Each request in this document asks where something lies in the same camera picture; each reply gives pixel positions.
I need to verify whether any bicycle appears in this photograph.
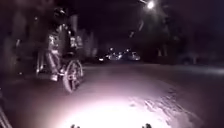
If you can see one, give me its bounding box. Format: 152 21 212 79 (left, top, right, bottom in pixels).
35 49 85 94

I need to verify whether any grey asphalt road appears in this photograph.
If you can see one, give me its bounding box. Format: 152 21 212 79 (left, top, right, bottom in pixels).
0 60 224 128

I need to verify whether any car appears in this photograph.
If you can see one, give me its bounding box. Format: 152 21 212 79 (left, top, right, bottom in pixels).
123 51 142 62

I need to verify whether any person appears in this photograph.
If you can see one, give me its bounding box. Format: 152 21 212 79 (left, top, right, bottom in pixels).
42 7 78 83

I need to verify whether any row of trees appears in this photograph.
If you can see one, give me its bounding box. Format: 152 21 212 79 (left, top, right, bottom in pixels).
143 0 224 66

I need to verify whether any street lamp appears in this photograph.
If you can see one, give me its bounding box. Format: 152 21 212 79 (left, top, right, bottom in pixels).
128 0 157 38

